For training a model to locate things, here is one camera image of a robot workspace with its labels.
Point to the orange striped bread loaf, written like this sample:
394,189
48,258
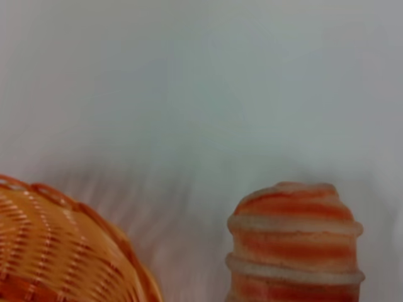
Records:
292,245

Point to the orange woven plastic basket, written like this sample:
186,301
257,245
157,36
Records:
47,251

